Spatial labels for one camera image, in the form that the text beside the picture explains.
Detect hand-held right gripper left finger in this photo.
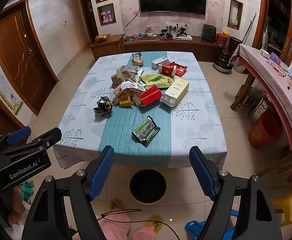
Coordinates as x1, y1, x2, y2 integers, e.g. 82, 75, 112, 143
23, 145, 115, 240

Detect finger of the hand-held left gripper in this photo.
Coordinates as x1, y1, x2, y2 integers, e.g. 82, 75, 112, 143
0, 126, 32, 157
0, 127, 62, 159

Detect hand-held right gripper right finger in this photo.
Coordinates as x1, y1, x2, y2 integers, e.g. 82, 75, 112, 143
189, 145, 282, 240

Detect black round trash can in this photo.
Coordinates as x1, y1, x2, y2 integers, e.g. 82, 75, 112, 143
130, 169, 167, 204

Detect black green snack wrapper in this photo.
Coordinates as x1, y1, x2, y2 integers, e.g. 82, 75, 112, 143
132, 116, 161, 147

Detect dark wrapper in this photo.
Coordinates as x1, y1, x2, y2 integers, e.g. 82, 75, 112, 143
93, 96, 113, 118

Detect yellow snack packet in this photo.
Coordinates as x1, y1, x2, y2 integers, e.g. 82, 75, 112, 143
119, 90, 134, 107

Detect cream carton box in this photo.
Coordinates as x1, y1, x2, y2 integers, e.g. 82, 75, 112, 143
159, 77, 189, 107

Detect red carton box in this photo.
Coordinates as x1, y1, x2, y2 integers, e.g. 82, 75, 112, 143
132, 84, 163, 108

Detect white red printed wrapper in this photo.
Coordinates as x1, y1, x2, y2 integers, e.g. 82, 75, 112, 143
112, 79, 145, 104

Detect brown paper bag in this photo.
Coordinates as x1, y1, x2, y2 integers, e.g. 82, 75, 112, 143
111, 66, 136, 88

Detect pale green snack bag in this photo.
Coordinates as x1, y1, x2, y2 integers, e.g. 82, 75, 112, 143
156, 76, 177, 90

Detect red snack packet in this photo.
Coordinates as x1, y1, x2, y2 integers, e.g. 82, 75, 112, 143
174, 62, 188, 77

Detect yellow green snack bag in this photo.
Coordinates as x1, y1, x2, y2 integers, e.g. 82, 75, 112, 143
139, 73, 166, 85

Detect white tissue packet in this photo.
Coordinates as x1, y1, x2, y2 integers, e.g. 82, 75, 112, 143
122, 65, 146, 75

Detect red paper cup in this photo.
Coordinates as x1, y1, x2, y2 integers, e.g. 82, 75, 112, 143
158, 64, 177, 77

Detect brown coffee packet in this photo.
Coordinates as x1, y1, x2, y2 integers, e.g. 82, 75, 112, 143
132, 52, 144, 67

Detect small white blue box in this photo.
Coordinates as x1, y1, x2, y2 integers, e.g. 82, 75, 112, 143
151, 57, 171, 70

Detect teal plastic toy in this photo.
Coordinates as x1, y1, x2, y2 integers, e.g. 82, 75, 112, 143
20, 181, 35, 203

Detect person's left yellow slipper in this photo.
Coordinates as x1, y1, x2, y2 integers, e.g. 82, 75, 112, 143
110, 199, 123, 210

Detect person's yellow slipper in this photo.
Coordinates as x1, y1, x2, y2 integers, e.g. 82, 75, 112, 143
110, 199, 123, 210
148, 216, 162, 232

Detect table with blue tablecloth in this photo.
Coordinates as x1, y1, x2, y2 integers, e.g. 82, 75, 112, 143
53, 51, 227, 169

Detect blue plastic stool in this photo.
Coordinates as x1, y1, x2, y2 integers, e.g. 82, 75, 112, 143
184, 207, 239, 240

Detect person's right yellow slipper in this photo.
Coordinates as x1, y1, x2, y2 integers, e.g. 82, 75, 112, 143
148, 216, 162, 232

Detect orange plastic bucket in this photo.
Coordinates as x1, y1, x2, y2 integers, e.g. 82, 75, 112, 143
248, 112, 282, 150

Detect cardboard boxes under table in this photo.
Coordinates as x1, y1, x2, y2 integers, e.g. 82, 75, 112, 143
241, 87, 269, 115

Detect yellow plastic stool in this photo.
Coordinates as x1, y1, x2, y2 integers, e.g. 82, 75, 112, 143
271, 184, 292, 228

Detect wooden drawer cabinet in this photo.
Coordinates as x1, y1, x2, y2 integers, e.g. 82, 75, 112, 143
90, 34, 125, 60

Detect black stacked cooking pot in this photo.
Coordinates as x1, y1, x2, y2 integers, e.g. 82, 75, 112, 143
214, 50, 234, 73

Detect pink printed tablecloth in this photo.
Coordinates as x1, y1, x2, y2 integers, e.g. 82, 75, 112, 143
229, 44, 292, 167

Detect dark brown door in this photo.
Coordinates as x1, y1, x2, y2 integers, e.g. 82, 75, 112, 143
78, 0, 96, 48

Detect wooden television cabinet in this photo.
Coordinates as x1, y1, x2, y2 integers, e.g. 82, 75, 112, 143
121, 34, 232, 62

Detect dark brown wicker bin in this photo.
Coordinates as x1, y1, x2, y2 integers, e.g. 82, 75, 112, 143
229, 37, 241, 55

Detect red plastic basket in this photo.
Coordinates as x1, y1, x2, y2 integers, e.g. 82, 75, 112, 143
216, 33, 230, 47

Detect purple box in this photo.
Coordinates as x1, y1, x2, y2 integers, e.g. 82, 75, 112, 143
269, 52, 281, 64

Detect dark green air fryer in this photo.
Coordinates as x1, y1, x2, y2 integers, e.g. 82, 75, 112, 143
201, 24, 216, 42

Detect grey long stick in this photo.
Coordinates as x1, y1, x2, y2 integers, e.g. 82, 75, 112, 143
241, 12, 257, 43

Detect glass display cabinet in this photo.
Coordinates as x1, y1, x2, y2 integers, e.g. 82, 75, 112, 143
266, 0, 292, 63

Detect black cord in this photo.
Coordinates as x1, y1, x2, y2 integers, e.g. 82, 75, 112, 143
101, 209, 180, 240

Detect children's wall poster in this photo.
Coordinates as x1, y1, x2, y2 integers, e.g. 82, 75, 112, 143
0, 50, 24, 115

